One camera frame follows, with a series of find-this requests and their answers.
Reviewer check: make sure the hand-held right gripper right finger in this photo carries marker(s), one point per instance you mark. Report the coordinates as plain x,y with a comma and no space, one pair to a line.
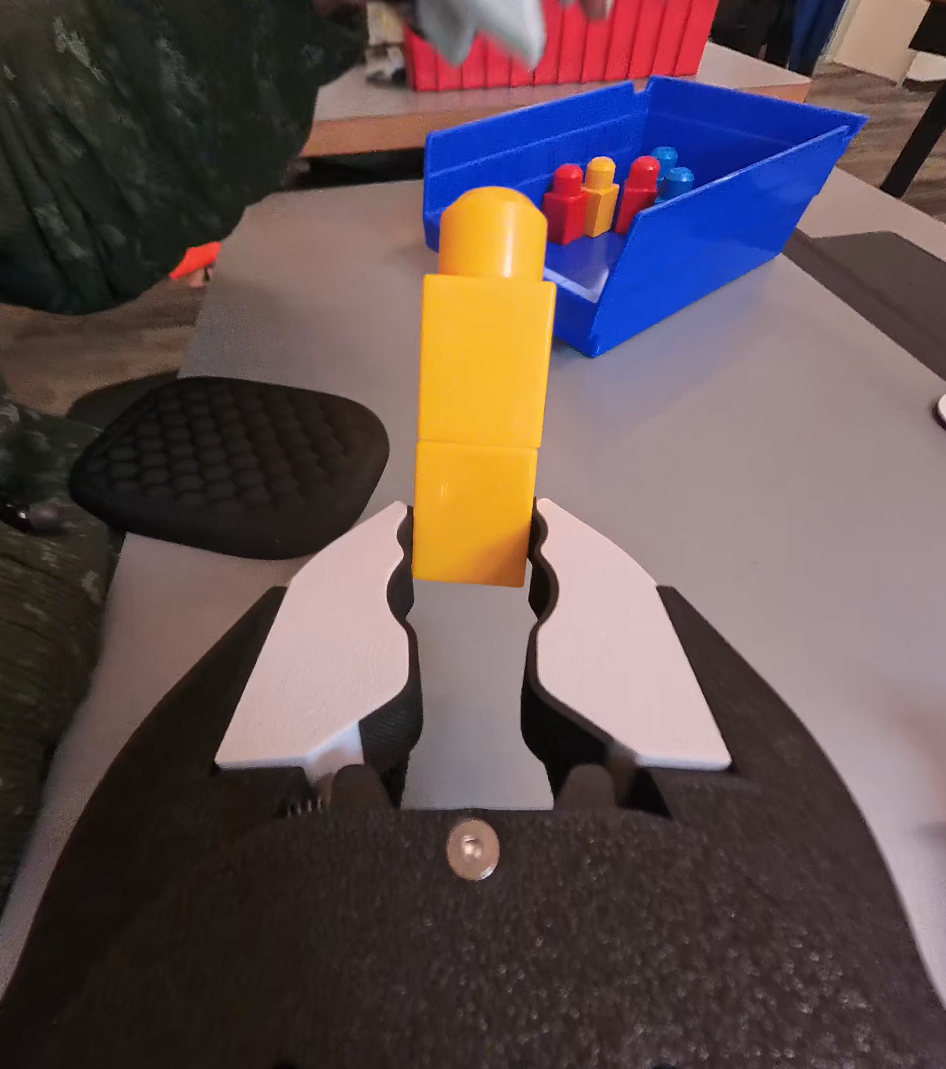
623,660

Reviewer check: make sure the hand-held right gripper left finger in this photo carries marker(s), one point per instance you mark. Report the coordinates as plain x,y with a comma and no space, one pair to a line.
314,660

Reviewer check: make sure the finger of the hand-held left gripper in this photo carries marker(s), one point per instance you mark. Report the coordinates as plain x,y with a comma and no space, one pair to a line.
489,21

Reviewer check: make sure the orange mega block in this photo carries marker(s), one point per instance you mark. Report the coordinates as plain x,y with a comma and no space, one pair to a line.
473,518
485,359

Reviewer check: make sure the pile of mega blocks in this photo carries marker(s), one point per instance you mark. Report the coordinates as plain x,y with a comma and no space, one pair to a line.
602,200

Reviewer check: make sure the blue plastic bin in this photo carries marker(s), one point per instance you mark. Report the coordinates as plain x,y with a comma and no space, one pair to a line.
690,275

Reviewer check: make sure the person's left forearm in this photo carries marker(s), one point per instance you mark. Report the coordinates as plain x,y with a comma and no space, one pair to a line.
105,150

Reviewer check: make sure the red plastic bin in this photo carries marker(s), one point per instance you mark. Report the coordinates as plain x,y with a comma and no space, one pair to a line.
623,42

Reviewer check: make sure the grey wood-edged table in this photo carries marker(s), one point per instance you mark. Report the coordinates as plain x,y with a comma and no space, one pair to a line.
372,108

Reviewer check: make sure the black textured pad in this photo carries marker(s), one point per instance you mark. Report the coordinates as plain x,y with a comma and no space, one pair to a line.
230,468

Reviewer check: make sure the blue hanging jacket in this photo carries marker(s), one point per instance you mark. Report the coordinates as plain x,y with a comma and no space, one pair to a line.
815,33

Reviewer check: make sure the orange traffic cone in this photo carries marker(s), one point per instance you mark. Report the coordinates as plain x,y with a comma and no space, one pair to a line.
193,260

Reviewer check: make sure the wooden desk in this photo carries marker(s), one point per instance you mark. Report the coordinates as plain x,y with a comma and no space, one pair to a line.
936,108

